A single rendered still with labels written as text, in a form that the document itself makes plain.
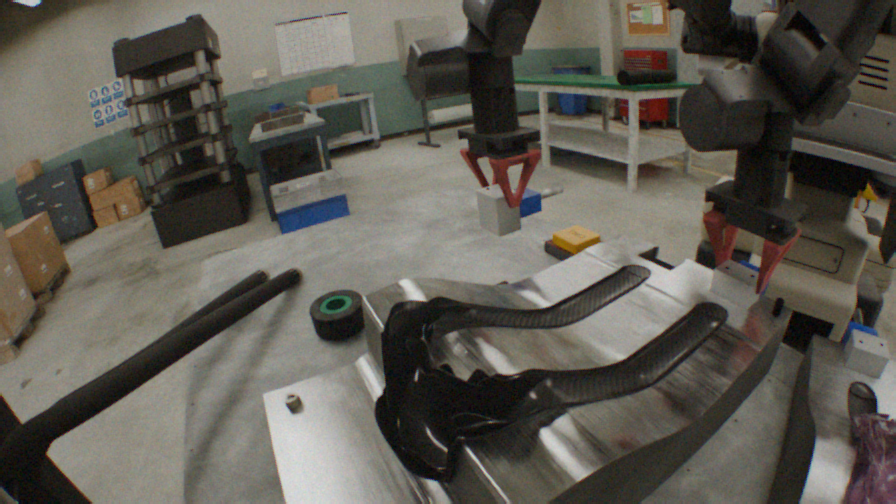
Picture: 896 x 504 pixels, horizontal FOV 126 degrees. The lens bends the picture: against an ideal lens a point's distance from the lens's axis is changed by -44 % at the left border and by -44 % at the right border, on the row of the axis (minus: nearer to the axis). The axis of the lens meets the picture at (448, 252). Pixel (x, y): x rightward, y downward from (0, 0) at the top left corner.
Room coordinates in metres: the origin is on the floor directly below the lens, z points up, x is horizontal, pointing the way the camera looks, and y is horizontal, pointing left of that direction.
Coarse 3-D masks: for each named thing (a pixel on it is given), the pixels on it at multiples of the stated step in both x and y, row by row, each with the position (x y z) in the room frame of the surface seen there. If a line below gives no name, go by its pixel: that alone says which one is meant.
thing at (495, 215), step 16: (480, 192) 0.52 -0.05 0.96; (496, 192) 0.51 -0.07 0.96; (528, 192) 0.52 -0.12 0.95; (544, 192) 0.54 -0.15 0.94; (560, 192) 0.55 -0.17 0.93; (480, 208) 0.52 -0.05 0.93; (496, 208) 0.48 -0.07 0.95; (512, 208) 0.49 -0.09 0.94; (528, 208) 0.51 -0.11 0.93; (480, 224) 0.53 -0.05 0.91; (496, 224) 0.49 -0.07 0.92; (512, 224) 0.49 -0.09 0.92
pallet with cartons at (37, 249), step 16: (32, 224) 2.57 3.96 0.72; (48, 224) 2.92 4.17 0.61; (16, 240) 2.27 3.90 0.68; (32, 240) 2.45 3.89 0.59; (48, 240) 2.79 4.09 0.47; (16, 256) 2.23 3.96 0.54; (32, 256) 2.33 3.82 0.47; (48, 256) 2.65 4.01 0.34; (64, 256) 2.99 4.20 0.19; (32, 272) 2.28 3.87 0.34; (48, 272) 2.51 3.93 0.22; (64, 272) 2.91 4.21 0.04; (32, 288) 2.24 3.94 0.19; (48, 288) 2.37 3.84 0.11
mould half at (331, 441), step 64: (576, 256) 0.44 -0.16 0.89; (384, 320) 0.29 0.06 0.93; (640, 320) 0.29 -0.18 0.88; (768, 320) 0.24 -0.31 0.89; (320, 384) 0.29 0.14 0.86; (384, 384) 0.28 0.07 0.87; (704, 384) 0.19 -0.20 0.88; (320, 448) 0.21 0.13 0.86; (384, 448) 0.21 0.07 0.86; (512, 448) 0.14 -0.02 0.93; (576, 448) 0.13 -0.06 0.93; (640, 448) 0.13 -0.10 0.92
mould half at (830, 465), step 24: (816, 336) 0.23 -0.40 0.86; (816, 360) 0.19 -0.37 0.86; (840, 360) 0.18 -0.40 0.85; (816, 384) 0.17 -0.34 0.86; (840, 384) 0.15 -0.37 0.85; (888, 384) 0.12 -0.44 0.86; (792, 408) 0.18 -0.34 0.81; (816, 408) 0.14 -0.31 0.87; (840, 408) 0.13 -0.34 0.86; (888, 408) 0.10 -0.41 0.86; (792, 432) 0.14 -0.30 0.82; (816, 432) 0.10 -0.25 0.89; (840, 432) 0.09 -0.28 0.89; (792, 456) 0.11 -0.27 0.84; (816, 456) 0.08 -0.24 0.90; (840, 456) 0.07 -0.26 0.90; (792, 480) 0.09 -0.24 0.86; (816, 480) 0.07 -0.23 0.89; (840, 480) 0.05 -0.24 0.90
